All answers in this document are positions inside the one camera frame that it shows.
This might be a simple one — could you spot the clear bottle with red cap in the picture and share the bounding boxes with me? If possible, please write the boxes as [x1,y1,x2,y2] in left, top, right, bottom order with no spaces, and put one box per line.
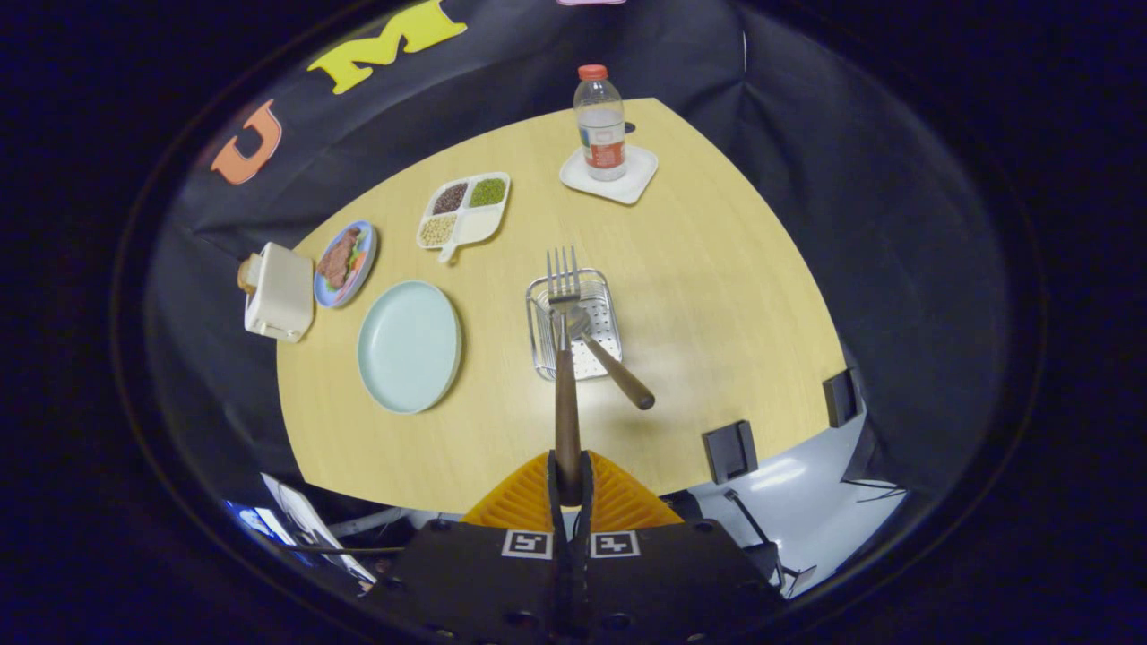
[573,64,627,183]

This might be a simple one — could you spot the white divided tray with beans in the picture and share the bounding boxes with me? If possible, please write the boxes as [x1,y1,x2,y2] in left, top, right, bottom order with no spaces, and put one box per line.
[416,172,512,263]

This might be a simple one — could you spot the metal spoon with wooden handle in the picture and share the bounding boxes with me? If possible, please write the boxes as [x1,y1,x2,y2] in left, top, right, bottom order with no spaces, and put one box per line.
[565,305,657,411]

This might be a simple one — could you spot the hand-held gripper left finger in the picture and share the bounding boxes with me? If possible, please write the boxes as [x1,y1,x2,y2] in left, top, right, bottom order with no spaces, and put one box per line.
[384,451,574,645]

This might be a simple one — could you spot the white paper sheets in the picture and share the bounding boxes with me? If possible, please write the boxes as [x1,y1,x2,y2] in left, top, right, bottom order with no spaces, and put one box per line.
[260,473,377,583]

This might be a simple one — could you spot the white toaster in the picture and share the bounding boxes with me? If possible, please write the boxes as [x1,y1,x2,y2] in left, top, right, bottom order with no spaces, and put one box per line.
[244,242,316,344]

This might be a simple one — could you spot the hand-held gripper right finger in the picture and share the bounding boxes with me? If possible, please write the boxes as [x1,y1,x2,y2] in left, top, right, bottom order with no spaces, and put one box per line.
[573,451,788,645]

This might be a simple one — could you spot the perforated metal basket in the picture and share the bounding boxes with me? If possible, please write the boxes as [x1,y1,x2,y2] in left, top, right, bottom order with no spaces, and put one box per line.
[525,269,625,383]

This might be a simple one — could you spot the brown steak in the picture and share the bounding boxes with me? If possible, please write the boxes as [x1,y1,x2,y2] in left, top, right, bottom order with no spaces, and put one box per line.
[316,226,362,289]

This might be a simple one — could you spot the white square coaster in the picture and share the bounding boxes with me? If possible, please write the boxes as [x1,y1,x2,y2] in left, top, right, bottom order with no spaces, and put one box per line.
[559,145,660,206]

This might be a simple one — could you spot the black table clamp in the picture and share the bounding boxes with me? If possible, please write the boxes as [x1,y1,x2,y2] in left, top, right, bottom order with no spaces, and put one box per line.
[702,419,759,486]
[822,367,861,429]

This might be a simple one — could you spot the light green plate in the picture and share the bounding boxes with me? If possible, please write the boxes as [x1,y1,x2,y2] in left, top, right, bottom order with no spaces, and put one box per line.
[356,279,463,415]

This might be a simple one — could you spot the blue plate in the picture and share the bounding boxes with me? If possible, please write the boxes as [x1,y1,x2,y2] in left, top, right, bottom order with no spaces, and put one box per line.
[313,219,379,310]

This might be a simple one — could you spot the metal fork with wooden handle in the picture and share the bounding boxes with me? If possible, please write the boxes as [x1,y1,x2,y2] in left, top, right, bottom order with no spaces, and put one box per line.
[546,246,583,507]

